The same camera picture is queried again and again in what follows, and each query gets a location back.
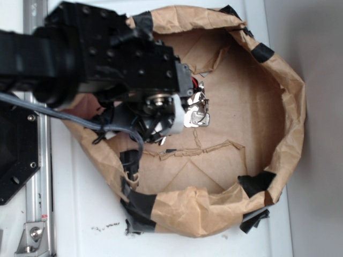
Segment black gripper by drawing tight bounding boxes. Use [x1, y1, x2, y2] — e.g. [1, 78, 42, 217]
[88, 40, 195, 142]

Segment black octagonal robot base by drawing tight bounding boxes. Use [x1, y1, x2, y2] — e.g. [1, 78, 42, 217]
[0, 102, 40, 206]

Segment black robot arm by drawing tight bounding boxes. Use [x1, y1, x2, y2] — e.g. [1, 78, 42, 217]
[1, 2, 195, 142]

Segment brown paper bag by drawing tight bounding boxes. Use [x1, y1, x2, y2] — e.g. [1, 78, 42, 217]
[65, 5, 306, 237]

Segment silver keys on ring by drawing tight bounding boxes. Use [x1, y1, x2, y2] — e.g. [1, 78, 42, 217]
[184, 77, 210, 128]

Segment grey cable bundle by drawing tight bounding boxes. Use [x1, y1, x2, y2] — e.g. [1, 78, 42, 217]
[0, 92, 145, 158]

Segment aluminium rail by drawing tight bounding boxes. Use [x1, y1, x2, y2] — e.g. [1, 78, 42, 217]
[14, 0, 57, 257]

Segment silver corner bracket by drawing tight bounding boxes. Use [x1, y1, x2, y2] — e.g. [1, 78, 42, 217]
[14, 221, 50, 257]

